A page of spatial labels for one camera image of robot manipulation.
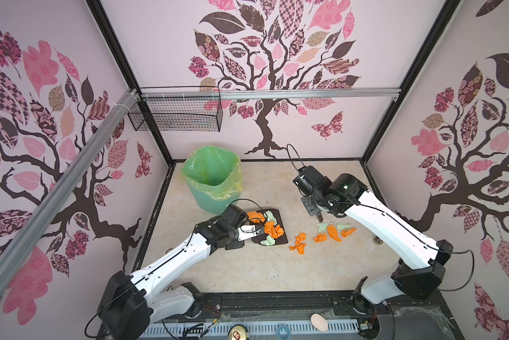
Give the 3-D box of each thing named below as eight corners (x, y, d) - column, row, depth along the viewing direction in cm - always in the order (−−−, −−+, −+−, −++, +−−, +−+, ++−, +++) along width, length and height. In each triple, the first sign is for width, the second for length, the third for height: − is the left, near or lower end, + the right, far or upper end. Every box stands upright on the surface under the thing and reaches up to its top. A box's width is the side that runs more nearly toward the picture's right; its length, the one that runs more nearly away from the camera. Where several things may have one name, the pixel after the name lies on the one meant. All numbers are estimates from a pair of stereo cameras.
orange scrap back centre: (289, 249, 89) (289, 247, 87) (296, 232, 94) (297, 229, 92) (303, 256, 87) (304, 254, 85) (310, 238, 92) (311, 236, 90)
